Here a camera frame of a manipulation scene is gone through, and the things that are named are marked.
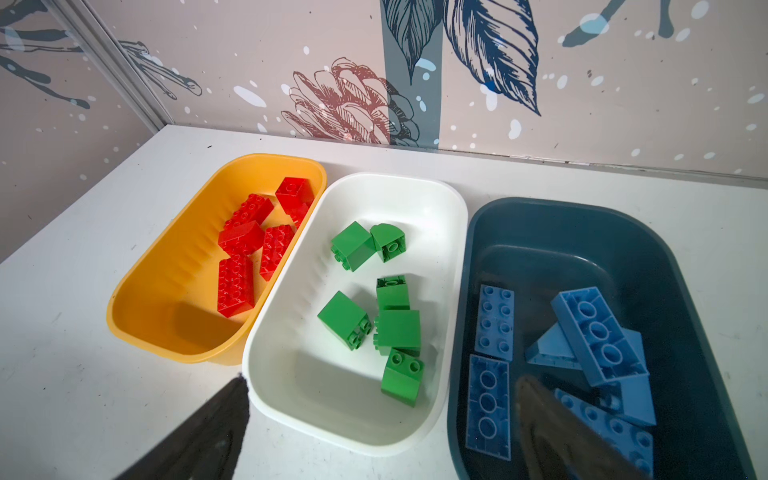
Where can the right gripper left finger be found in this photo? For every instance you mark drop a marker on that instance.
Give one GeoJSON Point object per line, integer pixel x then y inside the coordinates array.
{"type": "Point", "coordinates": [206, 446]}

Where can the blue large lego cluster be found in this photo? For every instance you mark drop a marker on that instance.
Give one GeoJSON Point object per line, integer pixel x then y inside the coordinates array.
{"type": "Point", "coordinates": [635, 444]}

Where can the white plastic bin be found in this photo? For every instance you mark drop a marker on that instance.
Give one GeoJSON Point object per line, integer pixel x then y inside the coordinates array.
{"type": "Point", "coordinates": [302, 375]}

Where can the red L-shaped lego stack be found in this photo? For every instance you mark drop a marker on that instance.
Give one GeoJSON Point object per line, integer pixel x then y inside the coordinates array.
{"type": "Point", "coordinates": [242, 233]}

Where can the red lego brick 2x4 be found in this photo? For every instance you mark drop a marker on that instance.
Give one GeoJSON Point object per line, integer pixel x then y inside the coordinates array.
{"type": "Point", "coordinates": [275, 245]}

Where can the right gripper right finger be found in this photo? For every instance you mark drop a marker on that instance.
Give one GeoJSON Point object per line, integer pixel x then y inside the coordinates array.
{"type": "Point", "coordinates": [556, 444]}

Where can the dark teal plastic bin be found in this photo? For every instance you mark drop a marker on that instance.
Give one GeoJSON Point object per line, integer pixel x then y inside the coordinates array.
{"type": "Point", "coordinates": [539, 248]}

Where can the red lego bricks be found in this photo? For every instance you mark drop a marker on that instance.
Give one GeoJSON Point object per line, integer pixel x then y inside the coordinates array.
{"type": "Point", "coordinates": [295, 196]}

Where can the green square lego brick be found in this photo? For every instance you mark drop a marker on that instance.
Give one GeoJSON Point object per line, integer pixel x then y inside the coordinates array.
{"type": "Point", "coordinates": [392, 293]}

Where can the green small lego brick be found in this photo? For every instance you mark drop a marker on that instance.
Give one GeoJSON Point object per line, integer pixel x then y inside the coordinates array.
{"type": "Point", "coordinates": [348, 321]}

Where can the blue sloped lego brick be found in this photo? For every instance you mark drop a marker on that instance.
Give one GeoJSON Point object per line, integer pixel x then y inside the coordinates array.
{"type": "Point", "coordinates": [553, 349]}

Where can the red lego brick single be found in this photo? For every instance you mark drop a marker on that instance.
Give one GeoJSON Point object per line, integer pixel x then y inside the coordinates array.
{"type": "Point", "coordinates": [235, 286]}

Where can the blue lego brick 2x4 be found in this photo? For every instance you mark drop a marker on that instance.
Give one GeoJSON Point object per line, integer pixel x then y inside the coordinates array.
{"type": "Point", "coordinates": [495, 323]}

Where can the yellow plastic bin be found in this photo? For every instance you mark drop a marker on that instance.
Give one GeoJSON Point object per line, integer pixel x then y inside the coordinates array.
{"type": "Point", "coordinates": [167, 303]}

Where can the blue lego brick bottom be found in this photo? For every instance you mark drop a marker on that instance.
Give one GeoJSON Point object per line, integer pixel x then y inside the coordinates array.
{"type": "Point", "coordinates": [596, 337]}

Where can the blue long lego brick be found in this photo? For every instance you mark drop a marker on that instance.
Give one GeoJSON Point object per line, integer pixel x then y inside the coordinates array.
{"type": "Point", "coordinates": [629, 399]}

